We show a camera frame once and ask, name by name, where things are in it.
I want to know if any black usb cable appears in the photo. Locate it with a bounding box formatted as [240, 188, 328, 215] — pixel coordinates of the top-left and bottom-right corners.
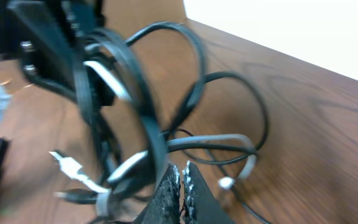
[54, 21, 273, 224]

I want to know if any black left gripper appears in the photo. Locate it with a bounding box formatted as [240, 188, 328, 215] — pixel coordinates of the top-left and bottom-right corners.
[0, 0, 106, 100]

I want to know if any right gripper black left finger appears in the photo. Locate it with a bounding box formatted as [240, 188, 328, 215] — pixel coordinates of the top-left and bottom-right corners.
[132, 164, 181, 224]

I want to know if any wooden side panel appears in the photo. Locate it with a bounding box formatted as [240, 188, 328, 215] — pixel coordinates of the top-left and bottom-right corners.
[103, 0, 186, 37]

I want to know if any white usb cable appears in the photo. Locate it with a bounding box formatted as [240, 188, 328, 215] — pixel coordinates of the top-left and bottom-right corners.
[48, 60, 257, 217]

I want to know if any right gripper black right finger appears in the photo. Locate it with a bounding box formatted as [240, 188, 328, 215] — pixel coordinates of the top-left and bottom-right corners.
[183, 161, 234, 224]

